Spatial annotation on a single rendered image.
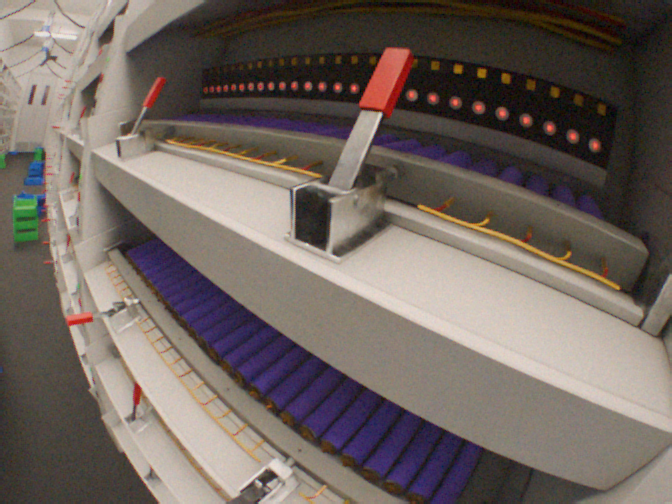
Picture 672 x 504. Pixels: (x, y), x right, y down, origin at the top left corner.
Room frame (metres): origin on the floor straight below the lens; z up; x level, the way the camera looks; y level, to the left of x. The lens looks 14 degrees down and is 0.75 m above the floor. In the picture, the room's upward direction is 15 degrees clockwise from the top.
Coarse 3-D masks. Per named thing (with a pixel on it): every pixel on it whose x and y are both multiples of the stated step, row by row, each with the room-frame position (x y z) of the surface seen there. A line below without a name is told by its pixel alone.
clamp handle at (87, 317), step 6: (114, 306) 0.25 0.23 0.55; (90, 312) 0.23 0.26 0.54; (102, 312) 0.24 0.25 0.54; (108, 312) 0.24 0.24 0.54; (114, 312) 0.25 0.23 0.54; (72, 318) 0.20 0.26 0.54; (78, 318) 0.20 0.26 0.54; (84, 318) 0.21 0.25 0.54; (90, 318) 0.22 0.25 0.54; (96, 318) 0.23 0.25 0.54; (72, 324) 0.20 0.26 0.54; (78, 324) 0.20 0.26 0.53
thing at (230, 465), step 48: (96, 240) 0.36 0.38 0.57; (144, 240) 0.44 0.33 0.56; (96, 288) 0.31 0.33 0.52; (144, 336) 0.25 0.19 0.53; (144, 384) 0.19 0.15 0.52; (192, 384) 0.21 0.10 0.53; (192, 432) 0.16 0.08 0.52; (240, 432) 0.17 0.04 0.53; (240, 480) 0.13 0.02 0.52; (384, 480) 0.14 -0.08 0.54; (480, 480) 0.14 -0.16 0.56; (528, 480) 0.10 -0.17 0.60
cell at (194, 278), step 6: (192, 276) 0.34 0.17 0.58; (198, 276) 0.34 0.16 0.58; (180, 282) 0.32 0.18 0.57; (186, 282) 0.33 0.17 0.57; (192, 282) 0.33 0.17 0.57; (168, 288) 0.31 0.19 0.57; (174, 288) 0.31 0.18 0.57; (180, 288) 0.32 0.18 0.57; (162, 294) 0.30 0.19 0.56; (168, 294) 0.30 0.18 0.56; (174, 294) 0.31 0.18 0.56
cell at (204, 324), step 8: (224, 304) 0.30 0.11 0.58; (232, 304) 0.30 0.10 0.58; (240, 304) 0.31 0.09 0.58; (216, 312) 0.28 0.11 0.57; (224, 312) 0.29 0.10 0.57; (232, 312) 0.29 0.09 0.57; (200, 320) 0.27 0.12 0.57; (208, 320) 0.27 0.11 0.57; (216, 320) 0.28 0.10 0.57; (192, 328) 0.26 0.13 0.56; (200, 328) 0.26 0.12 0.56; (208, 328) 0.27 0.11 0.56
